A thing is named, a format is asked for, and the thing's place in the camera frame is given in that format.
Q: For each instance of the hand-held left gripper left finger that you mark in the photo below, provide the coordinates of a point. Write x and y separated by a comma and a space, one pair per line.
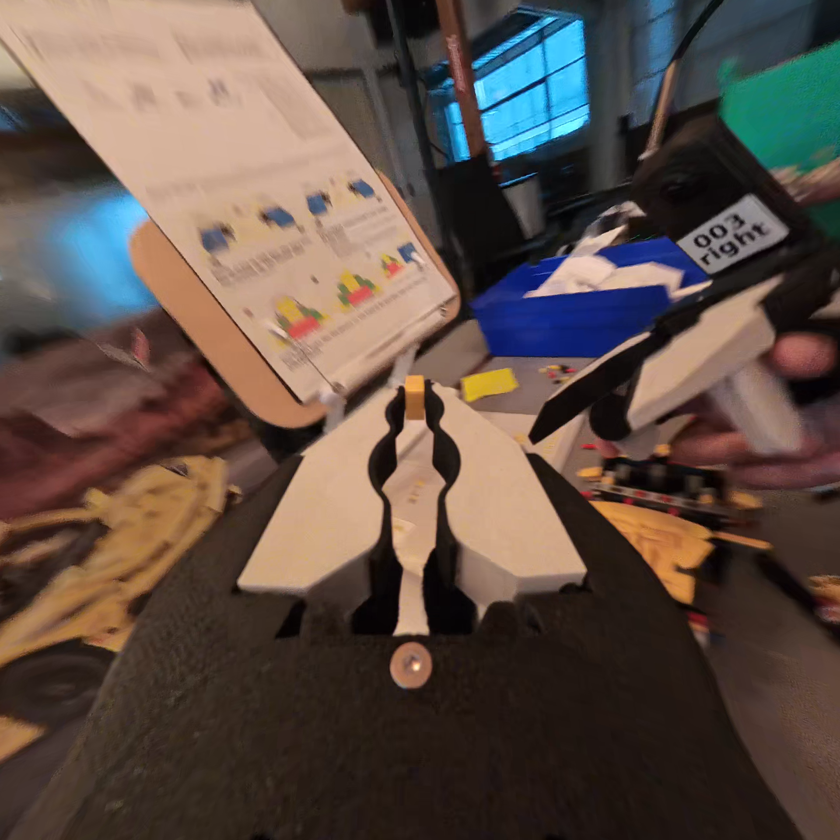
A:
315, 525

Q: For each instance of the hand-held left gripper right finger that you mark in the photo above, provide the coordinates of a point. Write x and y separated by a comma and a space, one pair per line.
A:
512, 525

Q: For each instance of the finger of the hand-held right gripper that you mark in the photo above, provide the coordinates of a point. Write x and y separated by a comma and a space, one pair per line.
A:
702, 354
590, 387

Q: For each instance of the grey desk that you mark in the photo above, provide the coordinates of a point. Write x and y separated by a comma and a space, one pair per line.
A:
774, 689

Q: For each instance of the person's right hand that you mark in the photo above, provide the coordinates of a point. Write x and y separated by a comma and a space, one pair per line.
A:
800, 469

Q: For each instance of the blue plastic bin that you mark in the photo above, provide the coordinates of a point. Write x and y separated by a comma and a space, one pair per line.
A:
558, 325

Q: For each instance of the green sheet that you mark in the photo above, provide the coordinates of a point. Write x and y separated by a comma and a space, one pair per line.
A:
781, 111

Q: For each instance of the yellow paper sheet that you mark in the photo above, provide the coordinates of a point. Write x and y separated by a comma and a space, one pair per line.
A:
489, 385

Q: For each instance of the crumpled white paper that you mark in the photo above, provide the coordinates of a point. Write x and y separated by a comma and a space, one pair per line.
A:
584, 272

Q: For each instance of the white clipboard stand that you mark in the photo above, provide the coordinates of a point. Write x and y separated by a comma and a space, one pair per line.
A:
331, 403

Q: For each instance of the yellow toy car model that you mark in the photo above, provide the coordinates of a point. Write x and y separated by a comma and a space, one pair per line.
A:
656, 538

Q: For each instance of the black toy set box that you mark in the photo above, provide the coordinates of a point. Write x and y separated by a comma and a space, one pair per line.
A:
98, 558

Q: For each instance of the brown pipe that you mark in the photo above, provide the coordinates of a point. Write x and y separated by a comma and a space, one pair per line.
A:
463, 79

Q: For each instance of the printed paper sheet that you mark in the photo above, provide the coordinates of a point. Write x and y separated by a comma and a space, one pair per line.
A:
229, 164

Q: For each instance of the wall window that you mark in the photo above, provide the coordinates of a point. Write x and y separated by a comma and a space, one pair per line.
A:
525, 85

